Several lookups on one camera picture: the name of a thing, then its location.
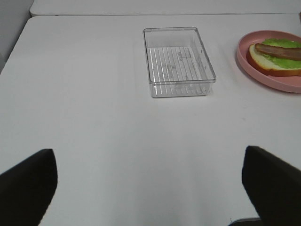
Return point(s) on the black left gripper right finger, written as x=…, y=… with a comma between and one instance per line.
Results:
x=273, y=187

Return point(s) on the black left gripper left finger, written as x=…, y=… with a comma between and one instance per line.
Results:
x=27, y=189

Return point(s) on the green lettuce leaf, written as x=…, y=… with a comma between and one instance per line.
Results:
x=282, y=62

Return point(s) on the white bread slice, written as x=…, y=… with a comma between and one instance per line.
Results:
x=266, y=67

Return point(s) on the brown bacon strip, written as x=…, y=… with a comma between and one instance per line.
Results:
x=279, y=52

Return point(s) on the pink round plate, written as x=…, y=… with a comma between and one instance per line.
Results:
x=287, y=84

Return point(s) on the clear left plastic container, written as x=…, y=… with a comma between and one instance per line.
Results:
x=177, y=62

